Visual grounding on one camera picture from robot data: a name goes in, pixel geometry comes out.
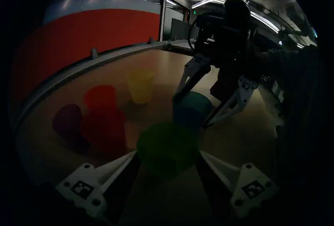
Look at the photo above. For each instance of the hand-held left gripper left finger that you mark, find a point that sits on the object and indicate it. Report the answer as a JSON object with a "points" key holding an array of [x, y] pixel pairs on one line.
{"points": [[88, 179]]}

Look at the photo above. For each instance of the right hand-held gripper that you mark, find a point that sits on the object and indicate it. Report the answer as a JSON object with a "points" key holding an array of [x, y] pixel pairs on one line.
{"points": [[232, 35]]}

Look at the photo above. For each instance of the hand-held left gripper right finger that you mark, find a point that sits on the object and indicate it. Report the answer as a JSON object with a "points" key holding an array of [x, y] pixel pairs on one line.
{"points": [[245, 181]]}

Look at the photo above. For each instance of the blue plastic cup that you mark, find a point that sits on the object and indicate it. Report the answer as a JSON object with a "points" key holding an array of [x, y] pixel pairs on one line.
{"points": [[190, 111]]}

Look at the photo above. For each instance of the green plastic cup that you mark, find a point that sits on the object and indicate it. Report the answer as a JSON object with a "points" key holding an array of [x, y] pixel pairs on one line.
{"points": [[167, 147]]}

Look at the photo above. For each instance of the red plastic cup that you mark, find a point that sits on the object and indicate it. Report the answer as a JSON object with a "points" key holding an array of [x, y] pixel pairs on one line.
{"points": [[104, 132]]}

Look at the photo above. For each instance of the purple plastic cup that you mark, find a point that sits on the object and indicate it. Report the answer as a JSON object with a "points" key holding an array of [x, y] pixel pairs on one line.
{"points": [[67, 121]]}

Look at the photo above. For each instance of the yellow plastic cup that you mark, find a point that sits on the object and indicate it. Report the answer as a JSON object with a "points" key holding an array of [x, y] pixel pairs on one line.
{"points": [[141, 85]]}

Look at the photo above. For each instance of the orange plastic cup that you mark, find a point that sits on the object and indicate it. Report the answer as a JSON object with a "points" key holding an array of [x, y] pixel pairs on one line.
{"points": [[100, 98]]}

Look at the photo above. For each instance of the red desk screen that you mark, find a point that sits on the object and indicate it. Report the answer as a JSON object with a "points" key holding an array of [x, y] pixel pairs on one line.
{"points": [[86, 35]]}

